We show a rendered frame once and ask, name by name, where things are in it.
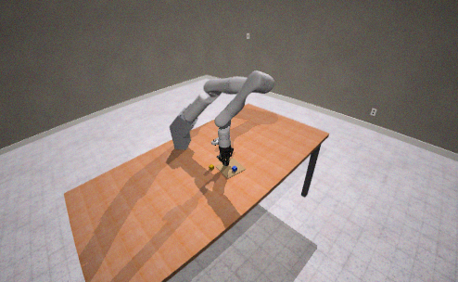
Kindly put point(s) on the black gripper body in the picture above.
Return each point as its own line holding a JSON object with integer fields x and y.
{"x": 222, "y": 149}

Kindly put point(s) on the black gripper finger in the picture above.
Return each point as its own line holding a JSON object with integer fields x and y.
{"x": 222, "y": 159}
{"x": 229, "y": 155}

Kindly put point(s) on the tan flat mat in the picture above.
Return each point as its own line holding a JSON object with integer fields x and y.
{"x": 227, "y": 170}

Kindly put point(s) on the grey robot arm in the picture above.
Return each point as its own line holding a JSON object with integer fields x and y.
{"x": 257, "y": 81}

